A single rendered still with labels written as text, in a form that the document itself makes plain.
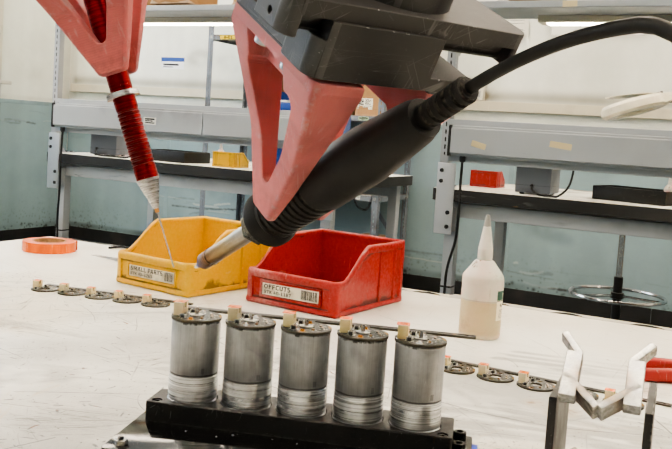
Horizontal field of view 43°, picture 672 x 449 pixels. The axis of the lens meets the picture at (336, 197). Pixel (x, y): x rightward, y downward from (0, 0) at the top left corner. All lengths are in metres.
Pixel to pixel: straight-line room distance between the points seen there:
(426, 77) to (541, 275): 4.64
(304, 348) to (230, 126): 2.79
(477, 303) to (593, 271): 4.18
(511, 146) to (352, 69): 2.46
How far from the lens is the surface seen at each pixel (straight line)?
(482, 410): 0.52
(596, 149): 2.67
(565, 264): 4.89
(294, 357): 0.41
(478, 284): 0.69
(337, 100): 0.28
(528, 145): 2.71
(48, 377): 0.55
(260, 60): 0.32
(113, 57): 0.42
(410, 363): 0.40
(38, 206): 6.52
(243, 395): 0.42
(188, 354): 0.43
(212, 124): 3.22
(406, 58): 0.29
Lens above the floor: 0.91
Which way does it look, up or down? 4 degrees down
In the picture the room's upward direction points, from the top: 4 degrees clockwise
